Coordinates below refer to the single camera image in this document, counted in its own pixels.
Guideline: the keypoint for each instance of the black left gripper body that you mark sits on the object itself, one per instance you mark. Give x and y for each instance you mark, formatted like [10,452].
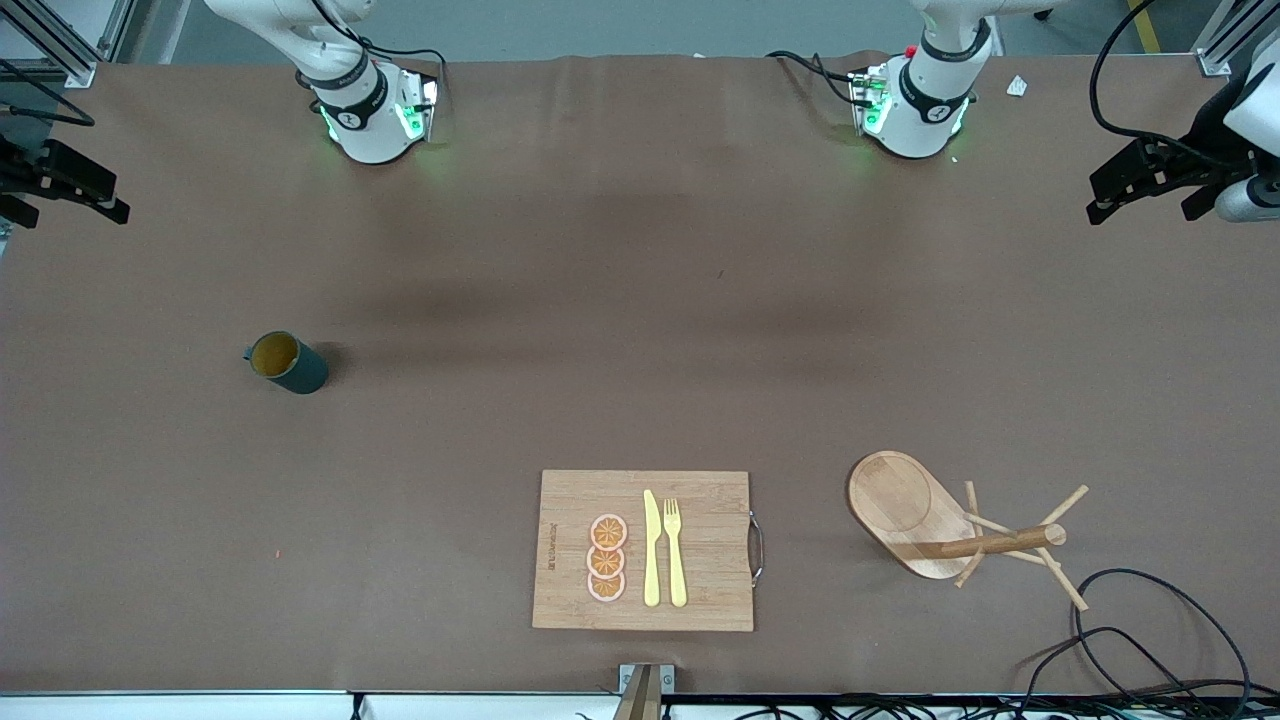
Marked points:
[1203,150]

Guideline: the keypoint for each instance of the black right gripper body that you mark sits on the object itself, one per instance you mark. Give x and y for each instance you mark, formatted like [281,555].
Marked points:
[20,172]

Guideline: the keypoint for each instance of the teal cup with yellow inside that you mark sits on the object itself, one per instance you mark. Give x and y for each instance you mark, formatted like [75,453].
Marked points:
[300,375]

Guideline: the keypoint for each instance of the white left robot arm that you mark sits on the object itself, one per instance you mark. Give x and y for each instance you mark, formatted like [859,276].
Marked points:
[925,120]

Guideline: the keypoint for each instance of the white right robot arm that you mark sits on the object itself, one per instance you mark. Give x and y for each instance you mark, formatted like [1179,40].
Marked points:
[365,130]

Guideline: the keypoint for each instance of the wooden mug rack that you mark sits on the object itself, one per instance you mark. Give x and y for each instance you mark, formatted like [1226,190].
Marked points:
[900,500]

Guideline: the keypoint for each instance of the white paper scrap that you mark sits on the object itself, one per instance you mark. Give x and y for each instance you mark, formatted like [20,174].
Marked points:
[1017,86]

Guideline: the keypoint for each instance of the yellow plastic fork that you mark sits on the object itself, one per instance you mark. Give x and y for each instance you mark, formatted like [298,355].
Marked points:
[677,570]

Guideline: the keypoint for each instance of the yellow plastic knife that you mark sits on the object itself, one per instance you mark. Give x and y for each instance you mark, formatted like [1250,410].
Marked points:
[652,560]

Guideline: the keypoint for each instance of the toy orange slice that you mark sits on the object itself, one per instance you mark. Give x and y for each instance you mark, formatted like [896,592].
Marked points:
[608,532]
[605,563]
[605,588]

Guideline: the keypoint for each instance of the aluminium frame profile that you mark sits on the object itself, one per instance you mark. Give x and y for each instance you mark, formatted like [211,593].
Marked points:
[1215,62]
[70,65]

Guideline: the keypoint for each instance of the aluminium profile post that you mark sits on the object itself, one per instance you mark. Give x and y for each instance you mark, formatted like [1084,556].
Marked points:
[640,700]

